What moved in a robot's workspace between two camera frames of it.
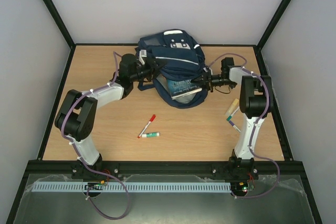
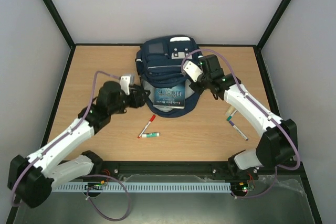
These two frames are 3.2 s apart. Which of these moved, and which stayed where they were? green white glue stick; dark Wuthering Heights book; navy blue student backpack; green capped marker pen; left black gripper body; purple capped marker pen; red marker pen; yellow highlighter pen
Moved: left black gripper body; dark Wuthering Heights book; navy blue student backpack
Stayed: green white glue stick; green capped marker pen; purple capped marker pen; yellow highlighter pen; red marker pen
